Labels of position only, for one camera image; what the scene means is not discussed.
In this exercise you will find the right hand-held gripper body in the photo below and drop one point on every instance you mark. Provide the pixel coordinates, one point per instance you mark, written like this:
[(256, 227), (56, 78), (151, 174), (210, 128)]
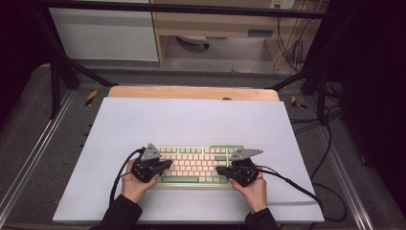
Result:
[(244, 172)]

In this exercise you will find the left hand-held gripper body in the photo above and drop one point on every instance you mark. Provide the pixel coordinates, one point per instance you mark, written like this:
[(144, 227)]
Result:
[(146, 169)]

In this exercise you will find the green and cream keyboard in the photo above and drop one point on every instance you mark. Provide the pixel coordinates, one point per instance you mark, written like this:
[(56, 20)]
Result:
[(194, 166)]

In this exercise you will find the person's left hand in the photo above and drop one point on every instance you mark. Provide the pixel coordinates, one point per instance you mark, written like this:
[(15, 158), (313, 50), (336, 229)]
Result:
[(135, 190)]

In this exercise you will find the person's right hand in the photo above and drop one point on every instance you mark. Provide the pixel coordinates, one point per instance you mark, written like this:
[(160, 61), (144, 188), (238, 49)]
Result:
[(255, 196)]

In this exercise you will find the wooden table board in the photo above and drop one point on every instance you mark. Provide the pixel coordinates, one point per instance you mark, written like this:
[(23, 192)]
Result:
[(178, 93)]

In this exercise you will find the yellow and black tape strip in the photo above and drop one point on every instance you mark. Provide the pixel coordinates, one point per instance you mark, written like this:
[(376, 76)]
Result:
[(297, 103), (91, 97)]

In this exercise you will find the office chair base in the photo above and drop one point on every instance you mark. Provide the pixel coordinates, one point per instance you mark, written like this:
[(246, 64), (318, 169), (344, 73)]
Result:
[(193, 40)]

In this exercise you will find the white cabinet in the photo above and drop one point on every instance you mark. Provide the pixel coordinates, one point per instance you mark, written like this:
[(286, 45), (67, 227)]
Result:
[(102, 35)]

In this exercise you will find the wooden desk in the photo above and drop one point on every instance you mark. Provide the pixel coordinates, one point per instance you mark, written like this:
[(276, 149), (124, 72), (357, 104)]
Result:
[(217, 24)]

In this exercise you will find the dark curtain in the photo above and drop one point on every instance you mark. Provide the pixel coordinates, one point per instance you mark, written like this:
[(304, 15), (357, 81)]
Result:
[(376, 96), (19, 48)]

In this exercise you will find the aluminium floor rail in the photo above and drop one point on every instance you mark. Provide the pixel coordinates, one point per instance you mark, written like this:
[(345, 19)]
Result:
[(35, 150), (346, 179)]

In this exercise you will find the black metal frame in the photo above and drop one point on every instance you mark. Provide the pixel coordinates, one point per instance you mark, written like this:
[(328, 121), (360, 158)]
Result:
[(191, 9)]

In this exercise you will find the white wall socket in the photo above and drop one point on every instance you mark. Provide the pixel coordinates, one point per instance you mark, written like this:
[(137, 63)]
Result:
[(282, 4)]

